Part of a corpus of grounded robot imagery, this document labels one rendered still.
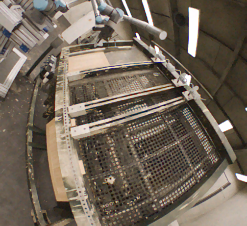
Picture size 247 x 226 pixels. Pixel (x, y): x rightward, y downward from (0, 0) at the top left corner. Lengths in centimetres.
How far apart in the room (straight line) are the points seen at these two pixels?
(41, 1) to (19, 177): 156
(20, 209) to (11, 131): 84
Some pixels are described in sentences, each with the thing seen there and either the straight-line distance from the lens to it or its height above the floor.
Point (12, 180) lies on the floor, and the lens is 143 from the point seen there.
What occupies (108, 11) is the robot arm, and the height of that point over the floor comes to 155.
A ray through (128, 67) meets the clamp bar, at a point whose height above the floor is 147.
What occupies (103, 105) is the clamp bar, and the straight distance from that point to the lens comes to 78.
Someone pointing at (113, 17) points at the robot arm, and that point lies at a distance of 87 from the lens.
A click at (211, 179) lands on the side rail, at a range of 101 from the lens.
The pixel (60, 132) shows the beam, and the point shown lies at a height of 84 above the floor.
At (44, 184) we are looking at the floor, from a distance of 156.
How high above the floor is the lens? 140
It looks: 9 degrees down
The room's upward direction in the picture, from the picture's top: 60 degrees clockwise
